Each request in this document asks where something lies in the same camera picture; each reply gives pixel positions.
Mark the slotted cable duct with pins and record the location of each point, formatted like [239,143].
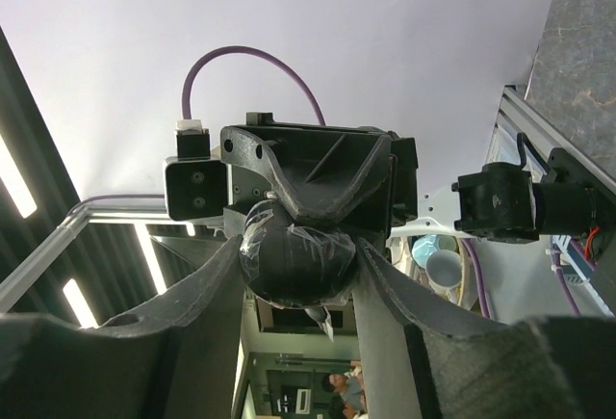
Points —
[568,256]

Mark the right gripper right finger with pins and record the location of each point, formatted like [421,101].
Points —
[424,357]

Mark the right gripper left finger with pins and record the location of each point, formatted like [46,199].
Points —
[174,356]

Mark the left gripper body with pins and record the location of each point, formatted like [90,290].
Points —
[394,183]

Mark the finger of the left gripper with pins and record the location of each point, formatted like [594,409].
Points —
[327,183]

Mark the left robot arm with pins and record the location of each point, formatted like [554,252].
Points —
[327,190]

